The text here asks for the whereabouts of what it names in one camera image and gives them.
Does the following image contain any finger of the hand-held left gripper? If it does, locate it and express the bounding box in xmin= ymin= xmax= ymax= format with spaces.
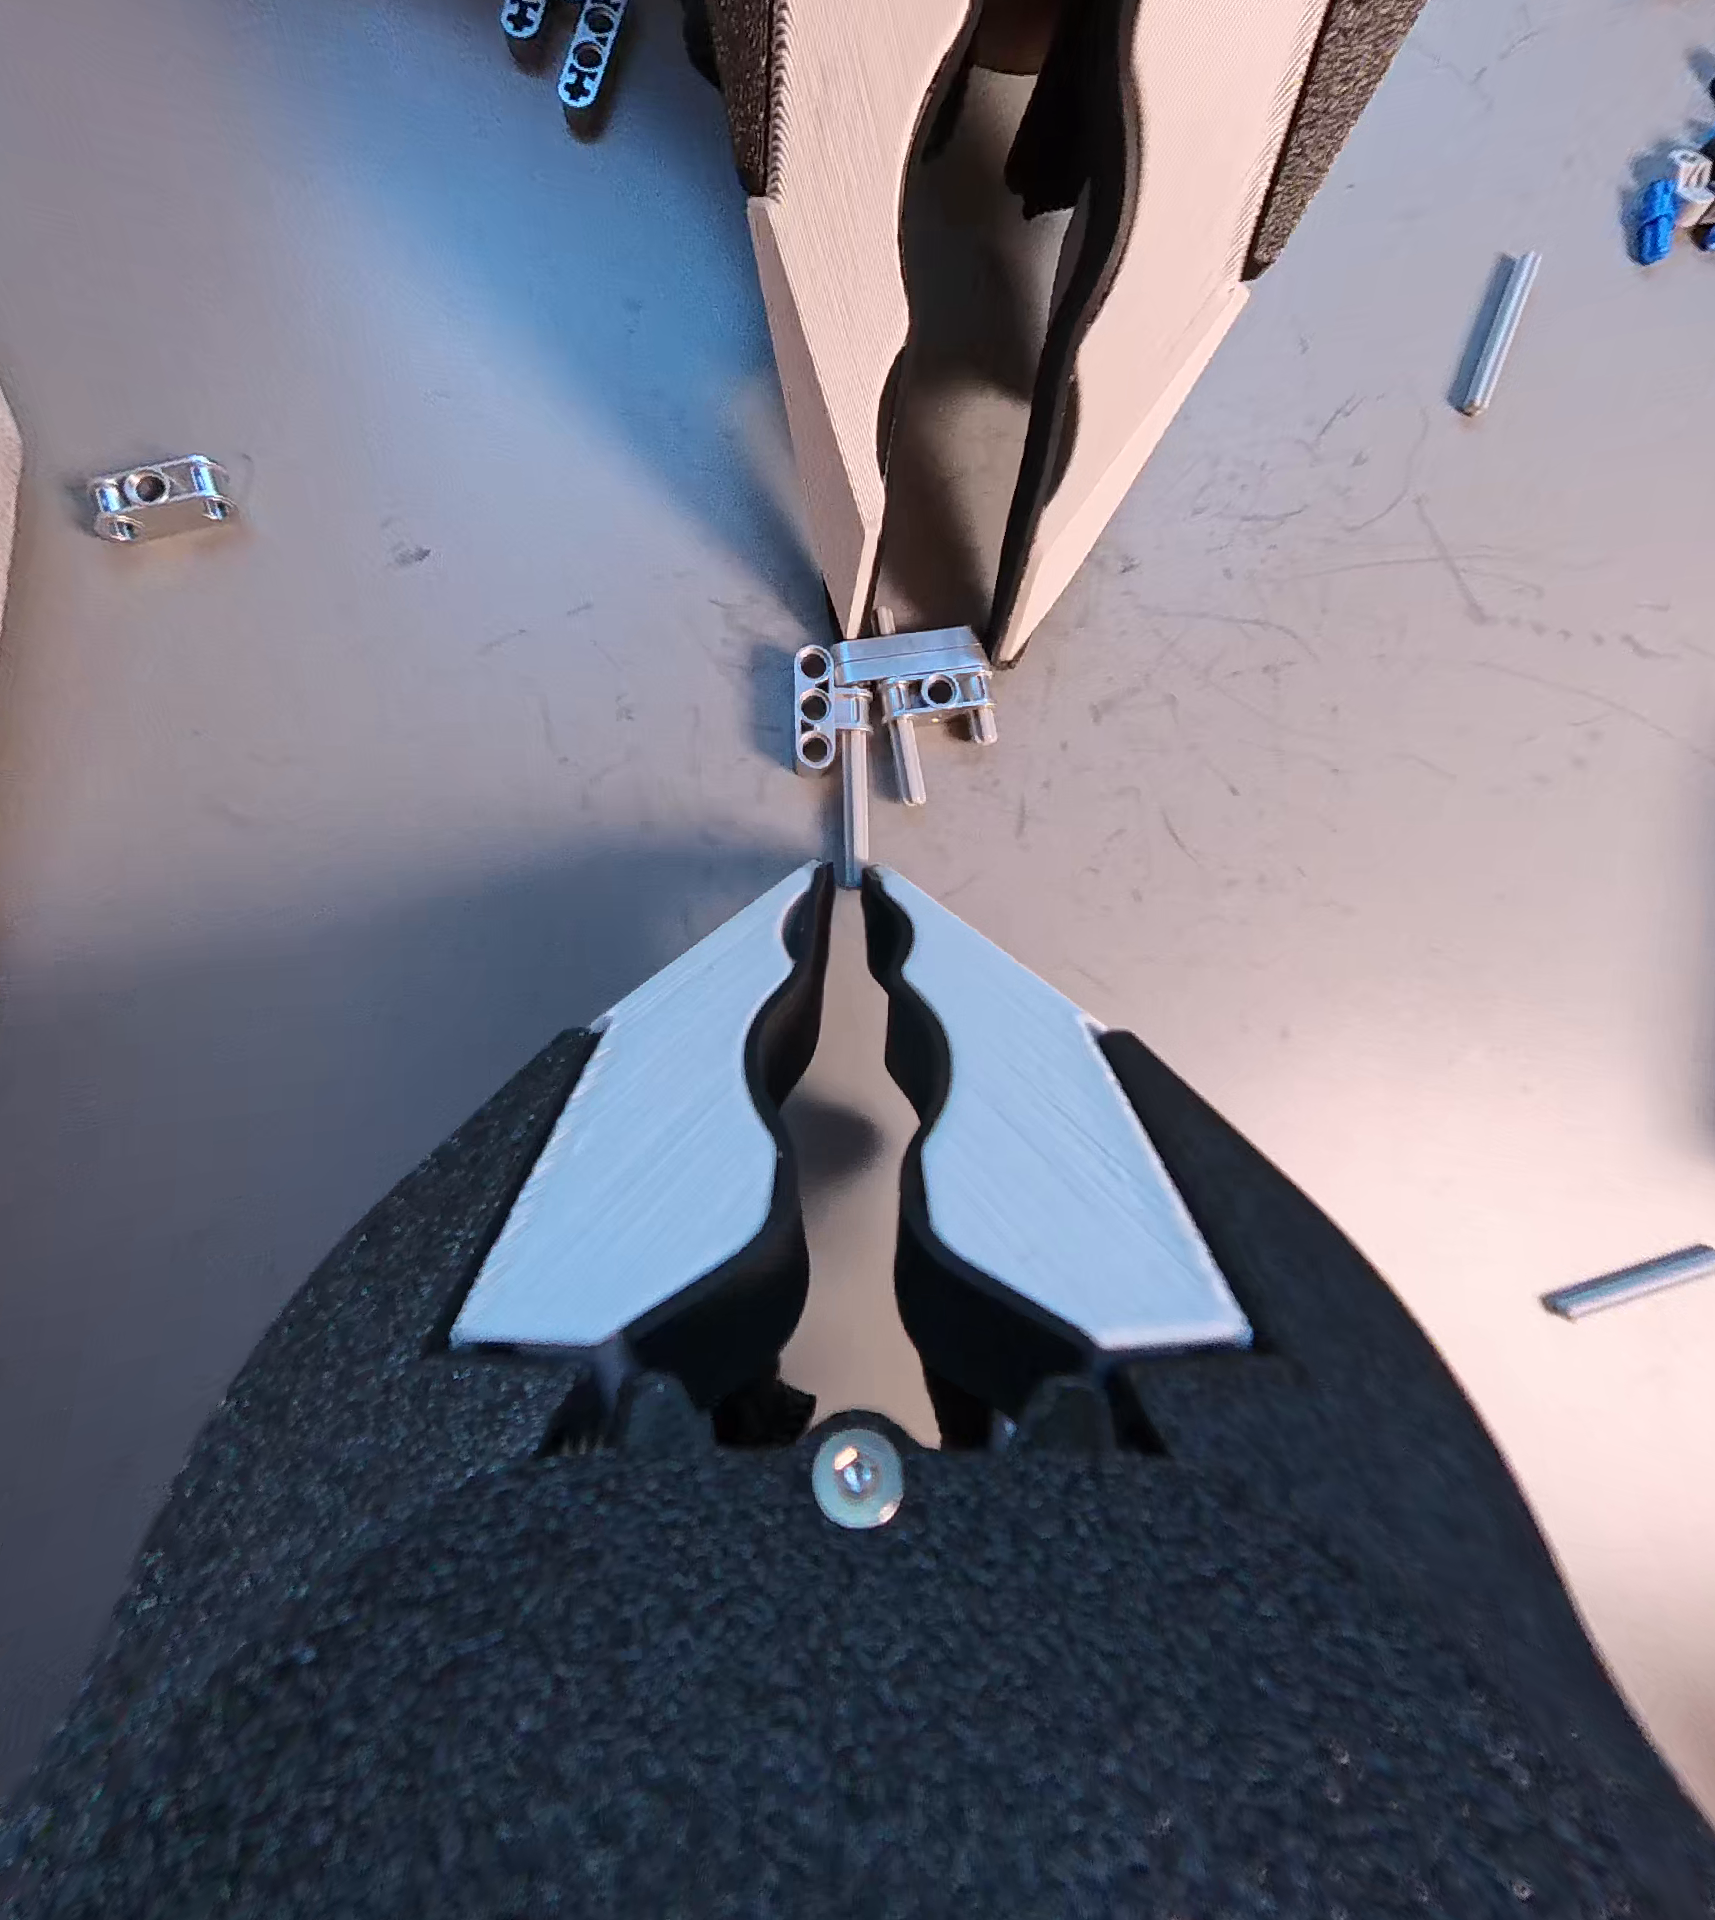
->
xmin=746 ymin=0 xmax=980 ymax=638
xmin=990 ymin=0 xmax=1334 ymax=665

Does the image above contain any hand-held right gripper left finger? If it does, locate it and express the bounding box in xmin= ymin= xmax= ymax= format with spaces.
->
xmin=451 ymin=864 xmax=840 ymax=1374

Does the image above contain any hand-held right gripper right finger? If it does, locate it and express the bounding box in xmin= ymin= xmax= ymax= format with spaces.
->
xmin=858 ymin=870 xmax=1256 ymax=1351

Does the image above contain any grey block with pins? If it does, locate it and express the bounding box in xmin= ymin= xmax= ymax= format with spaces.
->
xmin=834 ymin=604 xmax=1002 ymax=811

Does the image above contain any grey three-hole beam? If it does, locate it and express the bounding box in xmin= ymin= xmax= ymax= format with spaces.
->
xmin=792 ymin=641 xmax=874 ymax=777

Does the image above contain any grey double cross-hole connector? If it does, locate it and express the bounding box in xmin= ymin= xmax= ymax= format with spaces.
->
xmin=89 ymin=453 xmax=245 ymax=545

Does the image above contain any long grey axle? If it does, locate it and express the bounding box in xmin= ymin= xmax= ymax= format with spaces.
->
xmin=1450 ymin=250 xmax=1544 ymax=416
xmin=1542 ymin=1244 xmax=1715 ymax=1321

